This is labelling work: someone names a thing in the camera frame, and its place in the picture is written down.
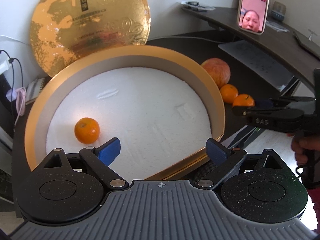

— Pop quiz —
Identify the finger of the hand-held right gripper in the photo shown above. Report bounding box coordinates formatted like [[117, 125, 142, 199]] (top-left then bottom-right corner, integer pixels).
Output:
[[254, 96, 315, 108], [231, 105, 290, 118]]

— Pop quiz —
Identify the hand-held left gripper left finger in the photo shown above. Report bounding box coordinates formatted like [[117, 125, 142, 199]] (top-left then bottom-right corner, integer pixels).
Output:
[[44, 137, 129, 190]]

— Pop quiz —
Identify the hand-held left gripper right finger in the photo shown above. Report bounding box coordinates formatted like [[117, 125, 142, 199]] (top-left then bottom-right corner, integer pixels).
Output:
[[195, 138, 282, 189]]

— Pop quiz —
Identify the orange tangerine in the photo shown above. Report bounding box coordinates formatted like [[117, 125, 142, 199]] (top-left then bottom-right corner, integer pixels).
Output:
[[74, 117, 100, 144], [232, 94, 255, 108], [220, 84, 239, 104]]

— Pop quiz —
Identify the red yellow apple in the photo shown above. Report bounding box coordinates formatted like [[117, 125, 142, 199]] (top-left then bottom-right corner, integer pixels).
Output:
[[201, 58, 231, 88]]

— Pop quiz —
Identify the round gold gift box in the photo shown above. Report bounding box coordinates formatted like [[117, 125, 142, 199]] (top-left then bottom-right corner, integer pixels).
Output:
[[24, 45, 225, 180]]

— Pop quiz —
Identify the round gold box lid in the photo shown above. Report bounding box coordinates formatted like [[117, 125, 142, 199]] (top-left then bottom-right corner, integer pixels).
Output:
[[29, 0, 151, 78]]

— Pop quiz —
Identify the dark desktop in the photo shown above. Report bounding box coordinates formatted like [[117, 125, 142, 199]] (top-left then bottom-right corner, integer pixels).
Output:
[[11, 33, 303, 170]]

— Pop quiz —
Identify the person's right hand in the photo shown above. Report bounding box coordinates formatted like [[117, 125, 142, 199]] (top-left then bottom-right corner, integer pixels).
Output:
[[291, 136, 320, 165]]

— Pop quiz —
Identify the dark raised desk shelf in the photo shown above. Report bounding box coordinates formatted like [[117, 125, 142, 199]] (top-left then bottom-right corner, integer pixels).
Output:
[[182, 5, 320, 92]]

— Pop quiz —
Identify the dark flat notebook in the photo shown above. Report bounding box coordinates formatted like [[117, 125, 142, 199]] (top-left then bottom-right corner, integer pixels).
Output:
[[294, 30, 320, 60]]

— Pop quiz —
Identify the clear plastic packet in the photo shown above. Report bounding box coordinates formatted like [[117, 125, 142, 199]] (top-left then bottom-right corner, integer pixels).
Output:
[[265, 20, 290, 32]]

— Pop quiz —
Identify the small card box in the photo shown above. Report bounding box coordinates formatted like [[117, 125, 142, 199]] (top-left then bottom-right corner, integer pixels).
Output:
[[271, 1, 287, 22]]

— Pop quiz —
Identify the person's red clothing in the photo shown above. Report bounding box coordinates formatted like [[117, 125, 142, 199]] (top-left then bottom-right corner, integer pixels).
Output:
[[306, 189, 320, 240]]

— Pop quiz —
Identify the spiral notebook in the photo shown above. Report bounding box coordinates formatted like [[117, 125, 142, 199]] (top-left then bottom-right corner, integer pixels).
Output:
[[25, 77, 47, 105]]

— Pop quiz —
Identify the smartphone with lit screen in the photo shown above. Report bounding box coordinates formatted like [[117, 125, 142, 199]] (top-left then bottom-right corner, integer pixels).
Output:
[[237, 0, 272, 35]]

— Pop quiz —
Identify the white charger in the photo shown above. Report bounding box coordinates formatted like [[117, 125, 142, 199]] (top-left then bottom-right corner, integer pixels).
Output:
[[0, 59, 13, 72]]

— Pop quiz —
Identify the pink cable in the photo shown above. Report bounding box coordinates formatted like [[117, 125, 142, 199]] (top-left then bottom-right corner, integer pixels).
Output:
[[11, 87, 27, 126]]

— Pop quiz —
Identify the black cable in clear bag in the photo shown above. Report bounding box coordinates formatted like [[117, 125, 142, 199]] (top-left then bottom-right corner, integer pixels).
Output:
[[184, 1, 215, 12]]

